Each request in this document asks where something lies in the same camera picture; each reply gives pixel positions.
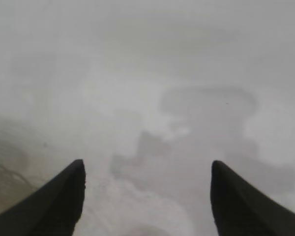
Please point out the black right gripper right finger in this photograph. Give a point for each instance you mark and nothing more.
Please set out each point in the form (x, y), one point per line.
(241, 211)

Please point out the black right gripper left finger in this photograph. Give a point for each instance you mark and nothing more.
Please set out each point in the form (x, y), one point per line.
(51, 211)

